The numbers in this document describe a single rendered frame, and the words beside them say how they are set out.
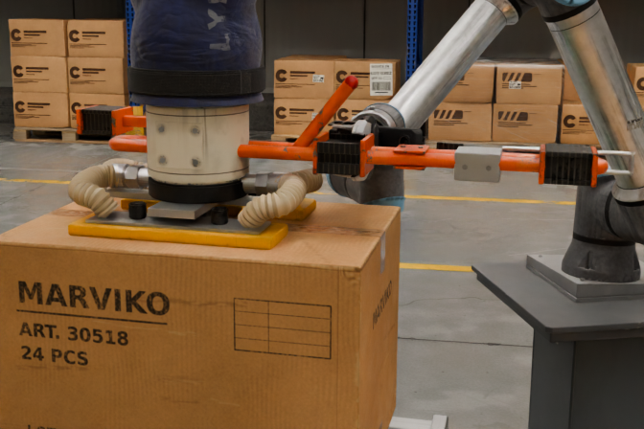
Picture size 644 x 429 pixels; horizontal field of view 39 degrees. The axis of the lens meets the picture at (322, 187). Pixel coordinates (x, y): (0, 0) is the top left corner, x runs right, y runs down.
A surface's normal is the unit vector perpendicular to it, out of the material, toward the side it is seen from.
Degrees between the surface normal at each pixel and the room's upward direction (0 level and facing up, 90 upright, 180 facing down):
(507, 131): 91
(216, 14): 74
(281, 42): 90
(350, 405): 90
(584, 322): 0
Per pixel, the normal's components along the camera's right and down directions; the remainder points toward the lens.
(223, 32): 0.61, -0.10
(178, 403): -0.22, 0.20
